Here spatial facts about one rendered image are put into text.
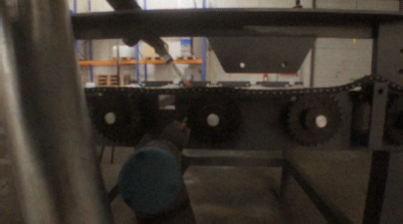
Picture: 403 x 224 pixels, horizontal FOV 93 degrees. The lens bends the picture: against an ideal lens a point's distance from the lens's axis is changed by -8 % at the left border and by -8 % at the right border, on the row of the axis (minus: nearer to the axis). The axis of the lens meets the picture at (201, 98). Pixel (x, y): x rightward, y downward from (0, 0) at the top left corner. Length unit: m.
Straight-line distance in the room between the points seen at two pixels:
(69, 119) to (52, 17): 0.11
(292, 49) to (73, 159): 0.63
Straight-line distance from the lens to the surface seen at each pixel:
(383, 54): 0.83
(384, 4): 12.79
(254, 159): 1.73
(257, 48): 0.68
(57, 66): 0.26
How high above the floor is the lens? 0.98
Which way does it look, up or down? 6 degrees down
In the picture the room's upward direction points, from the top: straight up
